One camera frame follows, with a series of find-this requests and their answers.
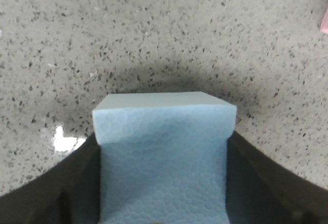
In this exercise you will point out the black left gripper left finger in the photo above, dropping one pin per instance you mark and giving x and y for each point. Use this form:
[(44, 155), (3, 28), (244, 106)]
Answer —
[(67, 193)]

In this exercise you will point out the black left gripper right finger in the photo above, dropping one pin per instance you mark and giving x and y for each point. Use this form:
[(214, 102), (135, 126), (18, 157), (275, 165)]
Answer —
[(306, 201)]

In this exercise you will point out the light blue foam cube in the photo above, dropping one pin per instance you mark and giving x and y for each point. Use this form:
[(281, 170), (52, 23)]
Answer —
[(163, 157)]

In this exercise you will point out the pink foam cube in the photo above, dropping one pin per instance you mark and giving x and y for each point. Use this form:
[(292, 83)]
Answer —
[(324, 23)]

